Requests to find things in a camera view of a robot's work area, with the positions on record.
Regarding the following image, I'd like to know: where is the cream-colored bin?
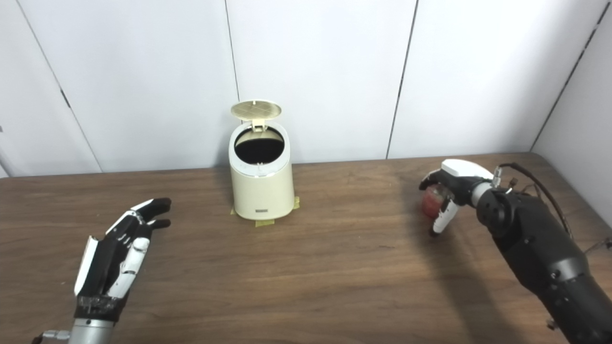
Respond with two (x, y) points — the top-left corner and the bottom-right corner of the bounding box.
(229, 122), (295, 221)

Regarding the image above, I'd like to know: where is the red apple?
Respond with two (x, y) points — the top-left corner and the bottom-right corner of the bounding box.
(421, 185), (448, 219)

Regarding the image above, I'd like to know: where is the cream round bin lid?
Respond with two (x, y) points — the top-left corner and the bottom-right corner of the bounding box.
(231, 99), (282, 132)

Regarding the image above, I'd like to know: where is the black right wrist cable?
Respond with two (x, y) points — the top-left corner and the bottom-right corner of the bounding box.
(495, 162), (612, 254)

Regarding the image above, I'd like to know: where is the white and black left hand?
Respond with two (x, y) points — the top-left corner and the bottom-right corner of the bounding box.
(73, 197), (172, 322)

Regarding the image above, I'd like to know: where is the white and black right hand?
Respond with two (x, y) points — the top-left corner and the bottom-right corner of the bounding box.
(419, 159), (494, 237)

